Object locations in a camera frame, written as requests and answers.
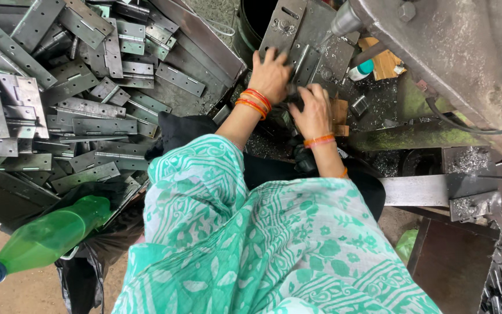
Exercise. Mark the brown cardboard piece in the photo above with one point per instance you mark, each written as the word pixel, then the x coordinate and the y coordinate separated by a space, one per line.
pixel 386 61

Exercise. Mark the person's right hand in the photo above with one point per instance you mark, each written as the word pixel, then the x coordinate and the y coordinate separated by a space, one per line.
pixel 316 115

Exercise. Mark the green bottle with blue cap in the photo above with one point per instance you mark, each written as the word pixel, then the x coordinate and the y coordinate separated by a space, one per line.
pixel 50 237

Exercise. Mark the person's left hand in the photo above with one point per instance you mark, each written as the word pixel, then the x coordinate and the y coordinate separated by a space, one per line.
pixel 270 76

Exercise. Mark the green stained metal bar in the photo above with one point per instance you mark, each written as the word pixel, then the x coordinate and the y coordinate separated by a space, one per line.
pixel 412 137

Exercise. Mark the white bottle with teal cap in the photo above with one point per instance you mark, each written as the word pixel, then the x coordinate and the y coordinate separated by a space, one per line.
pixel 360 70

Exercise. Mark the small shiny metal block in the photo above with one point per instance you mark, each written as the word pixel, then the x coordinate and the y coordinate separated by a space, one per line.
pixel 359 106

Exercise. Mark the light green plastic bag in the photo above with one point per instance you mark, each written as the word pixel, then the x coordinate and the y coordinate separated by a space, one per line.
pixel 407 244

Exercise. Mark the slotted grey metal plate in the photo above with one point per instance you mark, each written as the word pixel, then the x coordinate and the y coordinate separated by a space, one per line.
pixel 283 17

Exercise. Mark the flat grey steel plate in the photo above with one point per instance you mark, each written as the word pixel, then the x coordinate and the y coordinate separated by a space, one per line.
pixel 416 189

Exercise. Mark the grey metal jig plate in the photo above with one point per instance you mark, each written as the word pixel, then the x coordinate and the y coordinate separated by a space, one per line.
pixel 336 54

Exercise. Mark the dark round bucket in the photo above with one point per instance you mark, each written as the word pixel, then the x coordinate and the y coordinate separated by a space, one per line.
pixel 251 22

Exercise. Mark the person's left fingers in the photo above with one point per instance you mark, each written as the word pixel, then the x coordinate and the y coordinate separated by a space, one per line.
pixel 272 56

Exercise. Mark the orange red wrist bangles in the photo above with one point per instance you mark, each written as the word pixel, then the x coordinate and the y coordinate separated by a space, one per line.
pixel 255 101

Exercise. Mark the grey sheet metal tray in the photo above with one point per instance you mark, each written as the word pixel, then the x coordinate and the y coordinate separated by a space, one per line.
pixel 207 48

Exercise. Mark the grey machine body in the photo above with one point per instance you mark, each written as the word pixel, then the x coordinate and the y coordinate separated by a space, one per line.
pixel 451 52

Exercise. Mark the brown wooden block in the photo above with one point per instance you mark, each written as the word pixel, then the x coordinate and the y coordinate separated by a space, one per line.
pixel 340 113

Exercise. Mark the green white patterned garment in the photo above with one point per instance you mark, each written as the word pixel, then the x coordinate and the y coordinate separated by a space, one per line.
pixel 255 244

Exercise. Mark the black plastic bag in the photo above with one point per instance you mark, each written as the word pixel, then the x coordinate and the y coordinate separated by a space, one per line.
pixel 81 270

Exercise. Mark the metal bracket with shavings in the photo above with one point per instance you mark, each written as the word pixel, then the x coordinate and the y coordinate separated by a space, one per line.
pixel 473 206

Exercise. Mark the grey metal hinge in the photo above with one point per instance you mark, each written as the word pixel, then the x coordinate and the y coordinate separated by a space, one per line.
pixel 303 63

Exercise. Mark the grey machine spindle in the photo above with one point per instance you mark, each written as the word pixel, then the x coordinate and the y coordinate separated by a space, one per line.
pixel 344 21

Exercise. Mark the pile of grey metal hinges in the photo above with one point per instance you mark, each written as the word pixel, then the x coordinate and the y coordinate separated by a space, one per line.
pixel 103 126

